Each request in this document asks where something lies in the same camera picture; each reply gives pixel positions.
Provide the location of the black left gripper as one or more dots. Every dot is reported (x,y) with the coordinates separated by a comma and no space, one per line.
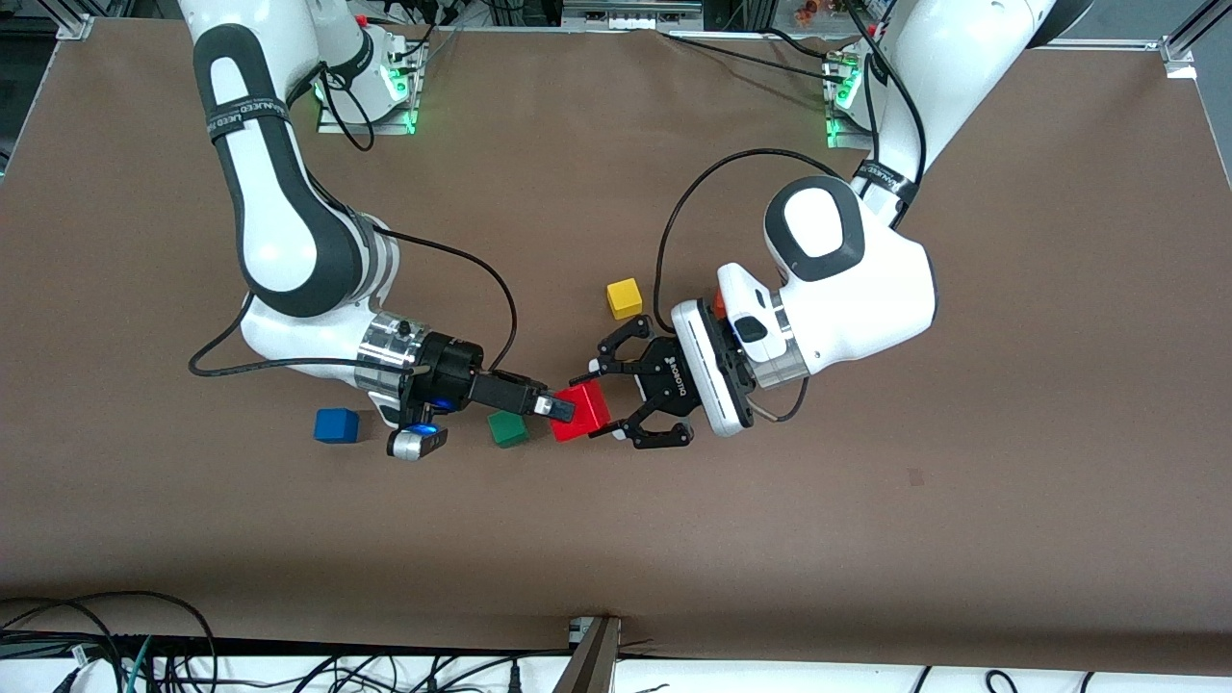
(666,378)

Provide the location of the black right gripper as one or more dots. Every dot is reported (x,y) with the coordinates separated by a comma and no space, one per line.
(449,369)

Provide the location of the red wooden block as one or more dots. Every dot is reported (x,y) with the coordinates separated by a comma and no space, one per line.
(587,414)

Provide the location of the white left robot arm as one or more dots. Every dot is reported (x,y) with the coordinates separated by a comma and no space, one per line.
(866,279)

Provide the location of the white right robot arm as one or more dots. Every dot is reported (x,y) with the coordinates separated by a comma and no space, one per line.
(274,221)

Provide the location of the green wooden block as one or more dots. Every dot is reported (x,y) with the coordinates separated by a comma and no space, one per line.
(507,431)

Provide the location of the yellow wooden block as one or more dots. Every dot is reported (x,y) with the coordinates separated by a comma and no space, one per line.
(625,299)

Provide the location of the blue wooden block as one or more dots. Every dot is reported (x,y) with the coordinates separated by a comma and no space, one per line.
(335,425)

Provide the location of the brown table cover sheet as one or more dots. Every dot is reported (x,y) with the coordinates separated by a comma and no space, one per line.
(616,539)

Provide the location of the small orange figure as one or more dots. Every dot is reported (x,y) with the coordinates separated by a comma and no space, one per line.
(807,10)

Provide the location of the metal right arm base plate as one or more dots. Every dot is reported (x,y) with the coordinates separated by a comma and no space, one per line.
(385,128)

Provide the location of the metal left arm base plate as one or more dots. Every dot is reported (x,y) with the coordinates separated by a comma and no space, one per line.
(835,135)

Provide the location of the aluminium corner bracket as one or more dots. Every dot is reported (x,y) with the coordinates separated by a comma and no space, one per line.
(75,27)
(1179,53)

